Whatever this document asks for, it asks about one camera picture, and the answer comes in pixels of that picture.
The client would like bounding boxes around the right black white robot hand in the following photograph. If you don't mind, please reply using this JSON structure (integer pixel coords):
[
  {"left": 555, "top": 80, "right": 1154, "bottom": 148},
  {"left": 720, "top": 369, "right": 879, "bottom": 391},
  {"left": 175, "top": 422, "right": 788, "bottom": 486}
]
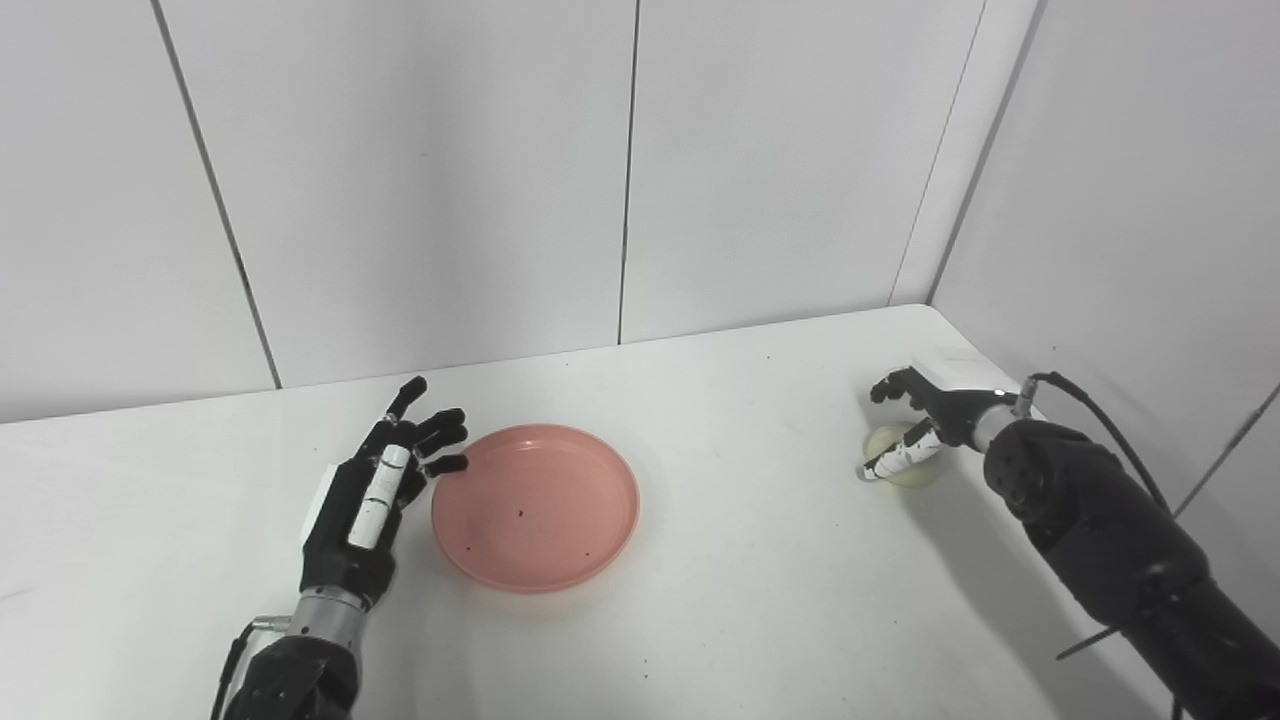
[{"left": 856, "top": 360, "right": 1013, "bottom": 484}]

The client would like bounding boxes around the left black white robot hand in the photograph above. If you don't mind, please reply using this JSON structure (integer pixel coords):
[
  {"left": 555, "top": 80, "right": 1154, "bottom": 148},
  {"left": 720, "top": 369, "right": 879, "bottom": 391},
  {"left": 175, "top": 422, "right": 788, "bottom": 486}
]
[{"left": 300, "top": 376, "right": 470, "bottom": 611}]

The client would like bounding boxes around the cream steamed bun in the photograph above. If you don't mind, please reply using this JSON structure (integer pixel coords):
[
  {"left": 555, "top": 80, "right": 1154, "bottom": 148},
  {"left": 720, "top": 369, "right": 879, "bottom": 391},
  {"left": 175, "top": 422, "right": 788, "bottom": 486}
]
[{"left": 862, "top": 422, "right": 950, "bottom": 490}]

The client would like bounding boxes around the pink round plate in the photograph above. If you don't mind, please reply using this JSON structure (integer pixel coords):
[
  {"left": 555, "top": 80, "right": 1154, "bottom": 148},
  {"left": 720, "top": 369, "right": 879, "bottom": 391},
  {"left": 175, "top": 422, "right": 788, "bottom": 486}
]
[{"left": 431, "top": 424, "right": 642, "bottom": 595}]

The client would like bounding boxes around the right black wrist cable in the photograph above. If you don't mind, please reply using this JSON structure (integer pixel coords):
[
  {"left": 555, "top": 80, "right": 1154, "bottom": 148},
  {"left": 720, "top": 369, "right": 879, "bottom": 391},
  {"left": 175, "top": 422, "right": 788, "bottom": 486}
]
[{"left": 1014, "top": 372, "right": 1187, "bottom": 720}]

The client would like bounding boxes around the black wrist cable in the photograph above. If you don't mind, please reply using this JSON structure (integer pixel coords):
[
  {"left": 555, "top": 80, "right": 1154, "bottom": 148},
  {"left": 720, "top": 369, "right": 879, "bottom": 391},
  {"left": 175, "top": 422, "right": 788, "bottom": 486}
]
[
  {"left": 209, "top": 617, "right": 292, "bottom": 720},
  {"left": 1014, "top": 372, "right": 1187, "bottom": 720}
]

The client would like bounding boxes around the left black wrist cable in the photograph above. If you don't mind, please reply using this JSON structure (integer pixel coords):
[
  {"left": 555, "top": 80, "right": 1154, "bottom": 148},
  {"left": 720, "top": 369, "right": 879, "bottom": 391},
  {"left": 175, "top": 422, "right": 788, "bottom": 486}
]
[{"left": 209, "top": 617, "right": 292, "bottom": 720}]

